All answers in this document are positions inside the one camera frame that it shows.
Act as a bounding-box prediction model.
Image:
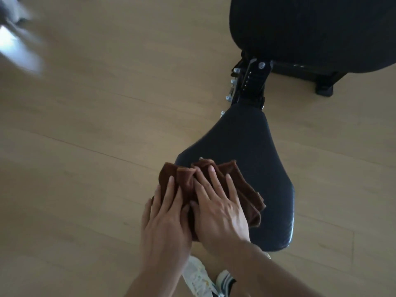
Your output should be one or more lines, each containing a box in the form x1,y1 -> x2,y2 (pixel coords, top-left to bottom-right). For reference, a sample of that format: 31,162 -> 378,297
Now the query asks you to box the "person's right hand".
189,165 -> 251,248

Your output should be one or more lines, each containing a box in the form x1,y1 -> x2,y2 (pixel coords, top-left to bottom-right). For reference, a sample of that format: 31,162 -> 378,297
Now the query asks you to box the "person's left hand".
141,176 -> 193,271

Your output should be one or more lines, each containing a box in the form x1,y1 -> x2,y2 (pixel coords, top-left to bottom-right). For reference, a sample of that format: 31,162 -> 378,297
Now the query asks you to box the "brown cloth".
158,158 -> 267,242

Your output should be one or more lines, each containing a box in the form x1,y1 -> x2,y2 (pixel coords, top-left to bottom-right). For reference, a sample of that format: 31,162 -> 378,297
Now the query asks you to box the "person's left forearm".
124,260 -> 190,297

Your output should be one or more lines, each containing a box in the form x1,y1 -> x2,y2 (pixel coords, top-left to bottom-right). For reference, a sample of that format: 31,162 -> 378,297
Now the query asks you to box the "person's right forearm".
213,238 -> 324,297

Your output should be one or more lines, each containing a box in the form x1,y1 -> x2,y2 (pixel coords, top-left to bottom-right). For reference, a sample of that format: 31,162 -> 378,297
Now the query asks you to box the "black bench seat pad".
174,103 -> 295,253

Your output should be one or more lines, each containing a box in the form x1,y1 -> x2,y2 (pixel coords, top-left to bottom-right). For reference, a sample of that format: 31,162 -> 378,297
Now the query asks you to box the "white sneaker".
181,256 -> 218,297
216,269 -> 238,297

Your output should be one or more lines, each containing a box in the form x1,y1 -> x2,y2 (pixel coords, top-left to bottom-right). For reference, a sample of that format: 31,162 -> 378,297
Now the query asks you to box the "black bench back pad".
229,0 -> 396,74

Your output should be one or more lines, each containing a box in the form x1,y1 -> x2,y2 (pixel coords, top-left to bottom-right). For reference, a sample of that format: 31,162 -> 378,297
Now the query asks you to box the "white grey object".
0,0 -> 44,75

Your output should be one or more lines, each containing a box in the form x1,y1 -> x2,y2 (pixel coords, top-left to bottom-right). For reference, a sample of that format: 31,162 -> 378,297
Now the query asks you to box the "black metal bench frame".
220,50 -> 348,118

